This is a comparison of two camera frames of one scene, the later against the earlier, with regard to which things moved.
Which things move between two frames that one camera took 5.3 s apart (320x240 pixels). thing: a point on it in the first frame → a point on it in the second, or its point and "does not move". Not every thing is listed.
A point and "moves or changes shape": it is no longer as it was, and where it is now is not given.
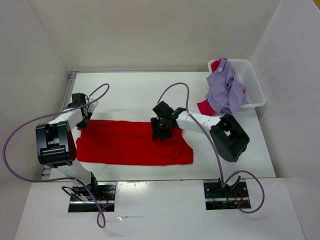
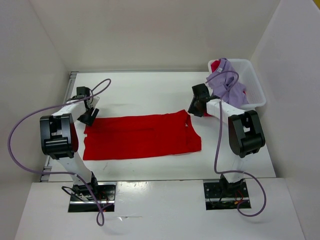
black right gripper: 160,130 → 195,105
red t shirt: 115,142 moves or changes shape
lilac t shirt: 227,94 does not move
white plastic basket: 247,75 does not move
